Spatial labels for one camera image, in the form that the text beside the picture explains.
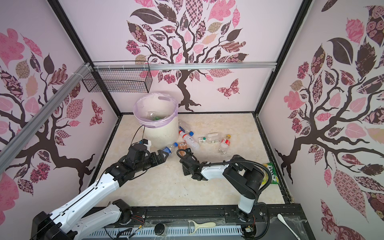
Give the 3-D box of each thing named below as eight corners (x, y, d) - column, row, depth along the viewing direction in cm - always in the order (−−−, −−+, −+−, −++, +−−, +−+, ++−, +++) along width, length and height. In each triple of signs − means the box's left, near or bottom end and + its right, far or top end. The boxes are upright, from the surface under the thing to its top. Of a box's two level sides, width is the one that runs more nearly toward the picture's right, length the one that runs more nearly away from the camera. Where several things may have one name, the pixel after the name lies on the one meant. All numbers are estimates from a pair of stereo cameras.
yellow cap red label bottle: (216, 151, 99) (217, 147, 96) (225, 135, 108) (226, 131, 104) (224, 155, 97) (225, 151, 94) (233, 139, 106) (234, 135, 102)
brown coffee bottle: (178, 152, 98) (177, 148, 94) (179, 143, 102) (178, 140, 99) (186, 152, 98) (186, 148, 94) (186, 143, 102) (186, 140, 99)
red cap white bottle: (194, 152, 99) (194, 148, 95) (178, 135, 108) (177, 131, 104) (199, 148, 101) (199, 144, 97) (183, 132, 110) (182, 128, 106)
